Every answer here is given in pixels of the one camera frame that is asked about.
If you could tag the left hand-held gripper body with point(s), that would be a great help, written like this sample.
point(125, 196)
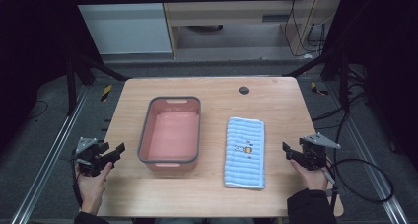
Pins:
point(88, 155)

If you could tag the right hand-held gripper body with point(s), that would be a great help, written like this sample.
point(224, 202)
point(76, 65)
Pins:
point(312, 153)

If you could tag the blue striped towel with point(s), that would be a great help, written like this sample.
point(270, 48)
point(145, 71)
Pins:
point(244, 158)

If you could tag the pink basin with gray rim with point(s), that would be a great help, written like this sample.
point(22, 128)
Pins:
point(172, 135)

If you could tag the person's right hand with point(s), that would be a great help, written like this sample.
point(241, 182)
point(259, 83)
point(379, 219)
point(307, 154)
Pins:
point(310, 179)

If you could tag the person's left hand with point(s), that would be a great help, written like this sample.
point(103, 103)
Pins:
point(92, 187)

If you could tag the yellow black tape marker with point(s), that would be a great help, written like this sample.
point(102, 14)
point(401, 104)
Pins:
point(318, 89)
point(106, 93)

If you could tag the black metal stand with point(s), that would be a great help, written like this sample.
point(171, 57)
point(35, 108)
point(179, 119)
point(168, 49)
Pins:
point(343, 82)
point(70, 86)

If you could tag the round gray table grommet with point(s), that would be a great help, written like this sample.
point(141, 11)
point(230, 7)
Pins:
point(243, 90)

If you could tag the white cabinet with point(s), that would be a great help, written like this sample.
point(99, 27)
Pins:
point(125, 26)

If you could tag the wooden shelf unit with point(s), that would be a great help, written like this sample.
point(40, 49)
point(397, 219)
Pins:
point(230, 15)

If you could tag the aluminium floor rail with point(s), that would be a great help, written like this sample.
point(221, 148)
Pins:
point(49, 158)
point(371, 171)

